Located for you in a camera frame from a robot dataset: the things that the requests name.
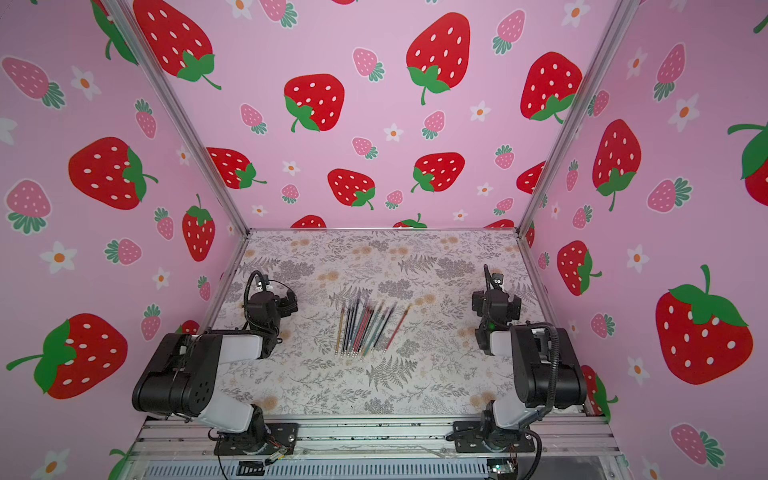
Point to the aluminium corner post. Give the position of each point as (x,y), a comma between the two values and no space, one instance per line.
(611,40)
(157,78)

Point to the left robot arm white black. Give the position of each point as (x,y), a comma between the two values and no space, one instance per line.
(180,378)

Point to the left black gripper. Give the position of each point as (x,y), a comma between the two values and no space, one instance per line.
(282,304)

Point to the right aluminium corner post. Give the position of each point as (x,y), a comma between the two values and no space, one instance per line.
(611,40)

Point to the yellow pencil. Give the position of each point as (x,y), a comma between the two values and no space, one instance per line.
(340,331)

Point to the red pencil far right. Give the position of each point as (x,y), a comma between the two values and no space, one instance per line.
(398,326)

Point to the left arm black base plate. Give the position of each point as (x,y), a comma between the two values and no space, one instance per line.
(264,440)

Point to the aluminium frame rail base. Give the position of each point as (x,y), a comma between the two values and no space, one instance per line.
(563,446)

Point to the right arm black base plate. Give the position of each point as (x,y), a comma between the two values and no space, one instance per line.
(479,437)

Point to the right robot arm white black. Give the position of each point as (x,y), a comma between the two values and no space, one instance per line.
(546,371)

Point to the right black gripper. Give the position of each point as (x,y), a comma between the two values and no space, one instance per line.
(495,301)

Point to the left aluminium corner post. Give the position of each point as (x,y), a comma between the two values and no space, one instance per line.
(157,78)

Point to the teal green pencil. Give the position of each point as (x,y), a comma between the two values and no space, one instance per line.
(372,328)

